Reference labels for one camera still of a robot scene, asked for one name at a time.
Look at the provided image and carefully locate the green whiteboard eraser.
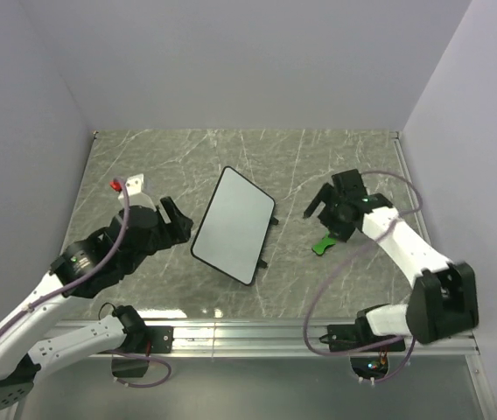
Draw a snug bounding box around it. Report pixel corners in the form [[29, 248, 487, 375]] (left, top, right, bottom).
[[311, 234, 337, 256]]

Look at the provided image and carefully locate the small black-framed whiteboard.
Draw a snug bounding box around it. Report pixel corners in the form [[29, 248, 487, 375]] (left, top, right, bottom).
[[191, 166, 278, 286]]

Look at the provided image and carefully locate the aluminium rail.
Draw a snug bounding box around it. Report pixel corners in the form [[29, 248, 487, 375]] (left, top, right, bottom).
[[16, 318, 481, 360], [388, 130, 433, 246]]

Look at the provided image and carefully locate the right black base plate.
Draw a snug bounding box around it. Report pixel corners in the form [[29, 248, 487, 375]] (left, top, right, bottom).
[[319, 324, 396, 353]]

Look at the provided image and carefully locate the aluminium front rail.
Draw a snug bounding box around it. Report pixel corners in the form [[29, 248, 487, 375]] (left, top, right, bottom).
[[16, 318, 481, 360]]

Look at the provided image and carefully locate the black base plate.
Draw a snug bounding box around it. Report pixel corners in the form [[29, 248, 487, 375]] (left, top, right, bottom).
[[139, 325, 174, 355], [319, 324, 396, 353]]

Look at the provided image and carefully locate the aluminium right side rail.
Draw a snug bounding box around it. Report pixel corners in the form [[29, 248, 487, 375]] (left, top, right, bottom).
[[388, 130, 433, 246]]

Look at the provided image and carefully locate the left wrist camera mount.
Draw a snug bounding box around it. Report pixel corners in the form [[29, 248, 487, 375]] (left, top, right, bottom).
[[109, 173, 156, 210]]

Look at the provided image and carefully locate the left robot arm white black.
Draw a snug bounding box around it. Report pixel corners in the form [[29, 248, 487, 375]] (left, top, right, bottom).
[[0, 197, 193, 410]]

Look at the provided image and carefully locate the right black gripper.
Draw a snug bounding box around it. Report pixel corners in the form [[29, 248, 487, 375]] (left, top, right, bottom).
[[303, 183, 355, 243]]

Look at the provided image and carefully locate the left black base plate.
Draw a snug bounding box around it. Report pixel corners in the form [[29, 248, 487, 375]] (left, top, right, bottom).
[[139, 325, 174, 355]]

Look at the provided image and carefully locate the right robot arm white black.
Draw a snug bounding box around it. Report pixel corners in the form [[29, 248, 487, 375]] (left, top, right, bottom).
[[304, 169, 480, 354]]

